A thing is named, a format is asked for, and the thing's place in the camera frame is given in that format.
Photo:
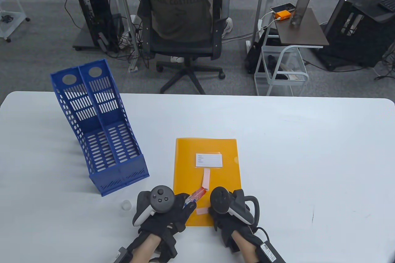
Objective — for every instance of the person's right hand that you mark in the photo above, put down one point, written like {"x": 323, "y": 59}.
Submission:
{"x": 228, "y": 226}

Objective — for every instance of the person's left hand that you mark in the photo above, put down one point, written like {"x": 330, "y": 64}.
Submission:
{"x": 169, "y": 221}

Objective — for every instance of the pink sticky note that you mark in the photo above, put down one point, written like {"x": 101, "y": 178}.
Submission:
{"x": 206, "y": 178}
{"x": 202, "y": 211}

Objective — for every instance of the red and white glue stick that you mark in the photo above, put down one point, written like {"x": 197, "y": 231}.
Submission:
{"x": 197, "y": 195}

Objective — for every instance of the clear glue stick cap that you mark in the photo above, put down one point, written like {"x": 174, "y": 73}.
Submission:
{"x": 126, "y": 205}

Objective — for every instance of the yellow L-shaped folder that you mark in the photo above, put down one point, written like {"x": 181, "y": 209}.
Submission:
{"x": 188, "y": 164}

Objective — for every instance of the person's left forearm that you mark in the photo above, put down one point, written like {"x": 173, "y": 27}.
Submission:
{"x": 145, "y": 249}

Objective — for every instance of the person's right forearm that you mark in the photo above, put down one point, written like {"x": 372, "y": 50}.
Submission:
{"x": 245, "y": 249}

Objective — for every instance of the white lined label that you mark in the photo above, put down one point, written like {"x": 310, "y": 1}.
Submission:
{"x": 209, "y": 160}

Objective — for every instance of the blue plastic file rack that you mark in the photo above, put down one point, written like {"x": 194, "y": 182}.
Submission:
{"x": 105, "y": 152}

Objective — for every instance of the black bag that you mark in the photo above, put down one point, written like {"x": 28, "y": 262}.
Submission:
{"x": 254, "y": 59}

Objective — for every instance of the black mesh office chair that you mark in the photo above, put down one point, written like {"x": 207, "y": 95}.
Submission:
{"x": 185, "y": 50}

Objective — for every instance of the white wheeled cart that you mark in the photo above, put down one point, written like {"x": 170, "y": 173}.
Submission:
{"x": 12, "y": 25}
{"x": 296, "y": 62}

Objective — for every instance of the brown side table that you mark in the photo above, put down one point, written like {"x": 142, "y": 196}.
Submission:
{"x": 302, "y": 34}

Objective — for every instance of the orange power bank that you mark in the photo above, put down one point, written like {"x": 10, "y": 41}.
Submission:
{"x": 283, "y": 14}

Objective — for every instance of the black computer tower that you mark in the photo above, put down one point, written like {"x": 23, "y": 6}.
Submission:
{"x": 95, "y": 13}

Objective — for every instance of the black smartphone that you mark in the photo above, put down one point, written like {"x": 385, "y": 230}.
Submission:
{"x": 282, "y": 7}

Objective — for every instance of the dark transparent water bottle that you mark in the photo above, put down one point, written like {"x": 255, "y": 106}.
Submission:
{"x": 301, "y": 4}

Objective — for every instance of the black keyboard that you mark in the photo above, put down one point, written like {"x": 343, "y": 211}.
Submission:
{"x": 387, "y": 2}

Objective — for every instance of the aluminium frame post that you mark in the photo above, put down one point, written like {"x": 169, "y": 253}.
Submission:
{"x": 260, "y": 4}
{"x": 123, "y": 10}

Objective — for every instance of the black open-frame computer case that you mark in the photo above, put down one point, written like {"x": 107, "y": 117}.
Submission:
{"x": 364, "y": 38}

